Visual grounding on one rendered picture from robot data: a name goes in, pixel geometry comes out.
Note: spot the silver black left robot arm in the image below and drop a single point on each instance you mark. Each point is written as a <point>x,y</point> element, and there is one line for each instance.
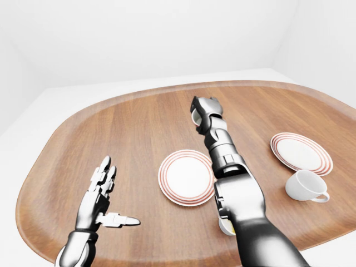
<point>73,247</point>

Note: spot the white and yellow mug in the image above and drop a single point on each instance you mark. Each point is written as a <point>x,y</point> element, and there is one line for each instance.
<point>224,226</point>

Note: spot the white plate with red rings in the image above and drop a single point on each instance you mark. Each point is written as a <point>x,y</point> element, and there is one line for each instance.
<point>186,178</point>
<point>300,153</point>

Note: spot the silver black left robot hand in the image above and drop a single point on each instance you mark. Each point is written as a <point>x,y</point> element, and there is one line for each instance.
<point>90,207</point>

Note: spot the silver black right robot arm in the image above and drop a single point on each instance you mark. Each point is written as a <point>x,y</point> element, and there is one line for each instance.
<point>242,200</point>

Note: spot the plain white mug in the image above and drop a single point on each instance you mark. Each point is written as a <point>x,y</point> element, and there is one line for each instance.
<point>304,185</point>

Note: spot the red mug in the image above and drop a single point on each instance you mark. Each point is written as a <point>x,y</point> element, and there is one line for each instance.
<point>197,119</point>

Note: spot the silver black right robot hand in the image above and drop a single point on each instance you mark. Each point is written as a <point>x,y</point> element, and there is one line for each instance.
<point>217,133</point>

